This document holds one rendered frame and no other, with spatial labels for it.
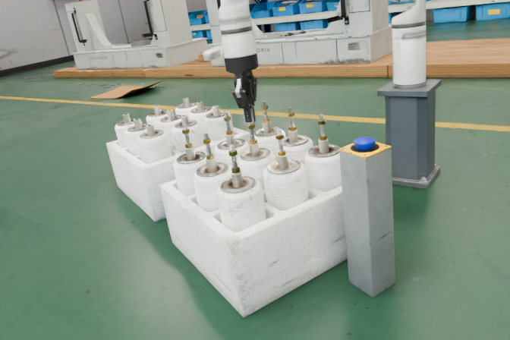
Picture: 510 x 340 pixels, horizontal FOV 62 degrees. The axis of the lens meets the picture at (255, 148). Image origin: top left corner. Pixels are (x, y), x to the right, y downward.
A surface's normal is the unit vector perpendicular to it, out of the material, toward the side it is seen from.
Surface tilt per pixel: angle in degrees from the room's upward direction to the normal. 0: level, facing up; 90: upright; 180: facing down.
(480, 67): 90
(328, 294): 0
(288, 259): 90
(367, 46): 90
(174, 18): 90
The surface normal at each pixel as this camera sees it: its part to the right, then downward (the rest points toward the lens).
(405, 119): -0.59, 0.36
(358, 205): -0.83, 0.29
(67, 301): -0.14, -0.93
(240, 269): 0.54, 0.22
